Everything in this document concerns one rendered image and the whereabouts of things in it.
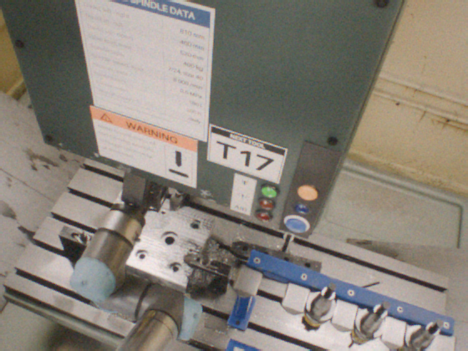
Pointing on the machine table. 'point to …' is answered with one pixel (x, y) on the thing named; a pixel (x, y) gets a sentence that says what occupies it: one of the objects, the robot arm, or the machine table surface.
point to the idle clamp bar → (272, 256)
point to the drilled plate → (152, 272)
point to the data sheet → (150, 60)
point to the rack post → (241, 312)
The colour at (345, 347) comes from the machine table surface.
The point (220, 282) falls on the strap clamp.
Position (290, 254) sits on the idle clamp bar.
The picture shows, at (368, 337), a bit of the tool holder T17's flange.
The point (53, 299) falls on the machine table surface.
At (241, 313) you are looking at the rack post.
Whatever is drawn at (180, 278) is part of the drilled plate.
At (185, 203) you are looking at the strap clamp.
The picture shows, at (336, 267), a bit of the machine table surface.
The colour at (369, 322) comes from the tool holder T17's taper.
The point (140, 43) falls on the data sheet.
